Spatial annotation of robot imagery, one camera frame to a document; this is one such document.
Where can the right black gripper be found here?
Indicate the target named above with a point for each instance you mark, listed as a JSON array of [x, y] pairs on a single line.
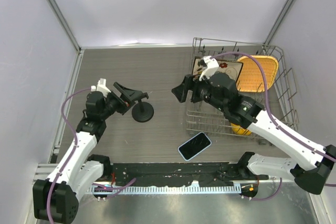
[[190, 82]]

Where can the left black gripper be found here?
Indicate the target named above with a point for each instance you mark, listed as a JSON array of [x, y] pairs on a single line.
[[124, 105]]

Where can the black phone stand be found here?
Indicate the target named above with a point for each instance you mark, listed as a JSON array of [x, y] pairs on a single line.
[[142, 111]]

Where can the blue-cased smartphone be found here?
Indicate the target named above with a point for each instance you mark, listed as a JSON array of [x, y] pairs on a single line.
[[194, 146]]

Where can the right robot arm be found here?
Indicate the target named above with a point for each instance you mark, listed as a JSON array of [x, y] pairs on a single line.
[[309, 164]]

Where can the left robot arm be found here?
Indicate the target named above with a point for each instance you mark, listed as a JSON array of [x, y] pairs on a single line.
[[57, 198]]

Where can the orange woven basket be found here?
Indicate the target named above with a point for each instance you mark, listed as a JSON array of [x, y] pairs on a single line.
[[250, 79]]

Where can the yellow bowl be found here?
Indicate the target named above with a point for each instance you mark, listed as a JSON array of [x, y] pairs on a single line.
[[240, 130]]

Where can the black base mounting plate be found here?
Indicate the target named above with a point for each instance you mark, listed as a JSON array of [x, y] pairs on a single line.
[[207, 174]]

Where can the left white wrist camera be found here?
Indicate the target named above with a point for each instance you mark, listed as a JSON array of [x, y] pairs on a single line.
[[101, 87]]

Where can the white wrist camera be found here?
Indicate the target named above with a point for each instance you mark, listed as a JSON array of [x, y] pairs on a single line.
[[208, 65], [101, 87]]

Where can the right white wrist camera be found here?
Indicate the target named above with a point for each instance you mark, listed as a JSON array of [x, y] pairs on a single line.
[[208, 65]]

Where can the grey wire dish rack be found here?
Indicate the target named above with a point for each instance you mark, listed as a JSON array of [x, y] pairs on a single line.
[[202, 117]]

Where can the white slotted cable duct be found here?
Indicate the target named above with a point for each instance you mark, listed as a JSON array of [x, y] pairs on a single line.
[[192, 189]]

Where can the left aluminium frame post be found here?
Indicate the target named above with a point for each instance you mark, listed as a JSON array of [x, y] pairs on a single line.
[[64, 24]]

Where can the aluminium frame post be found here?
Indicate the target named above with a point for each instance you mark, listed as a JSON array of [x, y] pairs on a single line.
[[64, 24], [279, 20]]

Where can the right aluminium frame post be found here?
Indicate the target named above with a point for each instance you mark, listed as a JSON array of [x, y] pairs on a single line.
[[279, 20]]

